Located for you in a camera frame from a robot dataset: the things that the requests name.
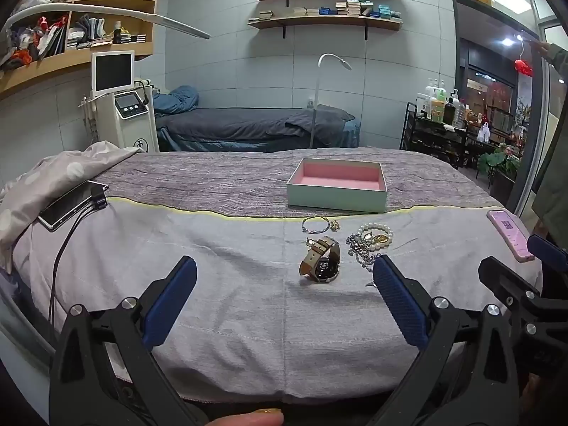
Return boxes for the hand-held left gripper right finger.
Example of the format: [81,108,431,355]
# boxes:
[368,255,520,426]

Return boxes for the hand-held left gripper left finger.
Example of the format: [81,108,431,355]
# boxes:
[49,255,209,426]

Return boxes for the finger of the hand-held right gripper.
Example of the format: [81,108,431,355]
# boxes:
[478,256,553,342]
[527,234,568,276]

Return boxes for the silver chain necklace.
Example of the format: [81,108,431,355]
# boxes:
[346,233,382,272]

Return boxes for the beige strap wristwatch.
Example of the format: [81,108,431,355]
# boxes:
[299,235,342,283]

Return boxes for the pearl bracelet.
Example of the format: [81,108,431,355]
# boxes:
[357,223,393,249]

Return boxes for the silver bangle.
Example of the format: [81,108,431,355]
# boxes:
[302,215,331,234]

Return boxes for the mint box with pink lining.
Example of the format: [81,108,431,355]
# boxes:
[286,157,389,214]

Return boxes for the person's left hand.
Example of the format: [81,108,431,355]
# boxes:
[208,408,285,426]

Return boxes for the pink smartphone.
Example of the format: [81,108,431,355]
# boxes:
[487,210,535,262]

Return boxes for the green potted plant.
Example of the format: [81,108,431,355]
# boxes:
[477,144,522,202]

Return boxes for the black trolley cart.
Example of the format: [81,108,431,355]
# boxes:
[399,102,471,169]

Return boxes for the polka dot pillow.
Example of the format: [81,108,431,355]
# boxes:
[0,141,143,271]

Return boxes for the cluster of bottles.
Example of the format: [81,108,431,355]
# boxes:
[415,79,471,129]

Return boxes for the white beauty machine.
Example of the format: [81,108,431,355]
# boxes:
[80,50,160,154]

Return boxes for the dark grey massage bed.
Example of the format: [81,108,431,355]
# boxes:
[153,104,360,152]

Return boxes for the blue quilt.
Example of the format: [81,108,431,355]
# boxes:
[153,86,199,114]

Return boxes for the white floor lamp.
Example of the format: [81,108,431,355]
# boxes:
[309,53,353,148]

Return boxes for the wooden shelf cabinet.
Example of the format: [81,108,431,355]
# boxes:
[0,0,165,98]

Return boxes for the pile of clothes and bags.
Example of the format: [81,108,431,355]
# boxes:
[0,0,69,69]

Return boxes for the black cable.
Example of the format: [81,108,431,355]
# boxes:
[49,186,109,320]

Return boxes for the black phone with cable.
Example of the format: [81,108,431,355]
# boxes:
[38,180,109,232]

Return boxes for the wall shelves with books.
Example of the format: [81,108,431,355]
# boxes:
[248,0,402,21]

